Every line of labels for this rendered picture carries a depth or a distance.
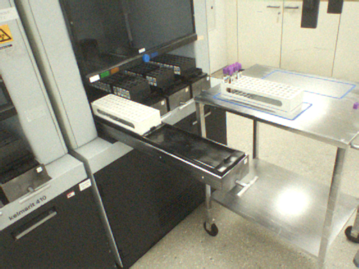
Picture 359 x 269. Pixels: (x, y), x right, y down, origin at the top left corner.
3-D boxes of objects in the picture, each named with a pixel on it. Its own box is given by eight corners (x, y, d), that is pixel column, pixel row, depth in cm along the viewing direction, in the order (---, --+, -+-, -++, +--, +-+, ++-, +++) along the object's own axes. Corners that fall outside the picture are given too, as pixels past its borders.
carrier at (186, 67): (193, 69, 155) (192, 57, 152) (197, 70, 154) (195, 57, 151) (177, 77, 149) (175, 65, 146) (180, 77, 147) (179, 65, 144)
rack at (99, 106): (93, 116, 126) (90, 102, 123) (113, 107, 132) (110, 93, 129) (141, 138, 107) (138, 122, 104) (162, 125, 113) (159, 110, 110)
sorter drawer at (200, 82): (108, 74, 189) (104, 60, 185) (125, 67, 197) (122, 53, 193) (200, 100, 144) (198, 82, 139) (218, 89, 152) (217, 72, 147)
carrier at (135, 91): (148, 91, 138) (145, 79, 134) (151, 92, 136) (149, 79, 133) (127, 102, 131) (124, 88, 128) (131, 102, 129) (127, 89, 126)
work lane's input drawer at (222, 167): (89, 130, 131) (83, 111, 126) (116, 117, 139) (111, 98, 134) (235, 205, 85) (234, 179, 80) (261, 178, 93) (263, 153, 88)
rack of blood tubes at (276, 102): (220, 97, 125) (219, 82, 122) (235, 88, 130) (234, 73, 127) (289, 116, 106) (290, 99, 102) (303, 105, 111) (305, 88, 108)
